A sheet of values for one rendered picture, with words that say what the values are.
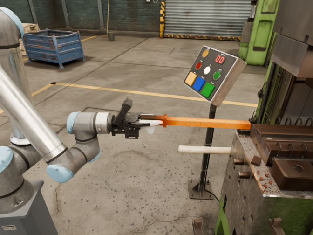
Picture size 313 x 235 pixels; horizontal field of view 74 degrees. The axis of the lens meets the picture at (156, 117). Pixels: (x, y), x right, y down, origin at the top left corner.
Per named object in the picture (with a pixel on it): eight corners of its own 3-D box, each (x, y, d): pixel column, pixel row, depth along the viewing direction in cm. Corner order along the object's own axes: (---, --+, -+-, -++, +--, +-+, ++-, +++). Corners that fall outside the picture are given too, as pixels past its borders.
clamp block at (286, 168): (279, 190, 71) (285, 176, 67) (269, 172, 78) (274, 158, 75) (316, 192, 70) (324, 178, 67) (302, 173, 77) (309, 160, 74)
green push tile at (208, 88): (207, 97, 119) (214, 86, 117) (200, 92, 126) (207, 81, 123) (209, 98, 120) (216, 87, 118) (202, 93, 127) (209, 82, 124)
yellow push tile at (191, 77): (190, 85, 136) (196, 75, 133) (184, 81, 142) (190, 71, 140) (192, 86, 136) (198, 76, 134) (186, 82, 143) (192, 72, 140)
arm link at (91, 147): (71, 163, 90) (65, 140, 84) (88, 148, 100) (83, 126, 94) (90, 169, 87) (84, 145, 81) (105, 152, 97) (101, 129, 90)
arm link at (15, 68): (10, 164, 110) (-49, 4, 70) (37, 145, 124) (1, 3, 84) (32, 174, 107) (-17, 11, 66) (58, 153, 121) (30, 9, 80)
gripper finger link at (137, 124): (151, 122, 83) (129, 121, 84) (150, 118, 82) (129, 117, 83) (149, 128, 79) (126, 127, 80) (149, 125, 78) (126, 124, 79)
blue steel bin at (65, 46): (27, 62, 533) (18, 31, 496) (53, 55, 594) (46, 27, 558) (61, 69, 486) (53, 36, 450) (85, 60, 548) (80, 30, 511)
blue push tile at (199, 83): (198, 91, 128) (205, 80, 125) (192, 86, 134) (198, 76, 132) (200, 92, 128) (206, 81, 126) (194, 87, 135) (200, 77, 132)
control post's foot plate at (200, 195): (188, 199, 176) (189, 192, 171) (187, 179, 195) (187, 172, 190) (214, 201, 175) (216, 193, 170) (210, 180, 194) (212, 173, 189)
